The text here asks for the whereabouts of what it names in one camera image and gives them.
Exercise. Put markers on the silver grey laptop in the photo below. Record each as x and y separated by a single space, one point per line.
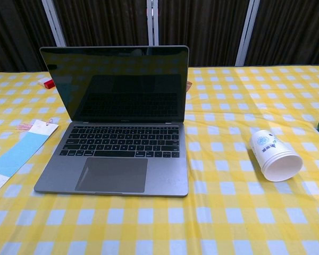
114 148

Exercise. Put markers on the small brown object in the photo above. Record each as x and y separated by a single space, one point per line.
188 85

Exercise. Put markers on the yellow checkered tablecloth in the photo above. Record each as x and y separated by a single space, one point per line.
228 212

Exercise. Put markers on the dark pleated curtain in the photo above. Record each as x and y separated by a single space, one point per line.
109 24

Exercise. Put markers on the white printed paper cup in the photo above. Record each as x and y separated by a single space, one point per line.
276 156

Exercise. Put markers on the red and white small box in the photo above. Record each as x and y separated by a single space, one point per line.
46 82

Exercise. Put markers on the blue and white bookmark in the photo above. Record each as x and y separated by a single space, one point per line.
18 154

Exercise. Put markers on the white metal frame post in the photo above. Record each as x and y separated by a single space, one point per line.
152 22
246 33
54 22

